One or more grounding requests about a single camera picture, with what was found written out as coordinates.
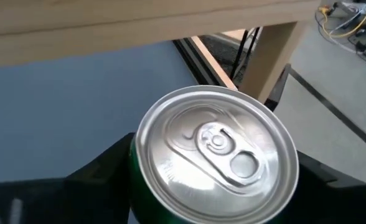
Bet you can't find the black floor strip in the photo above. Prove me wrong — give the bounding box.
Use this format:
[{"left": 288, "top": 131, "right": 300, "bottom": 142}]
[{"left": 287, "top": 67, "right": 366, "bottom": 158}]

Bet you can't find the green Sprite can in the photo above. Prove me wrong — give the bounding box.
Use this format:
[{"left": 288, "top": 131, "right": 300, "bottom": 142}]
[{"left": 128, "top": 85, "right": 301, "bottom": 224}]

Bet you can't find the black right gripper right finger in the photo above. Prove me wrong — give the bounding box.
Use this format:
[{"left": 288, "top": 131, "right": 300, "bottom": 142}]
[{"left": 271, "top": 151, "right": 366, "bottom": 224}]

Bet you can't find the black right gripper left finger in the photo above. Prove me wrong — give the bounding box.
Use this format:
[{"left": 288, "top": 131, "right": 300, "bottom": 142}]
[{"left": 65, "top": 132, "right": 137, "bottom": 224}]

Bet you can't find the wooden slatted shelf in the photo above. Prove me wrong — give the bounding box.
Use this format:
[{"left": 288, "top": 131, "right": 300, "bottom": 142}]
[{"left": 0, "top": 0, "right": 322, "bottom": 104}]

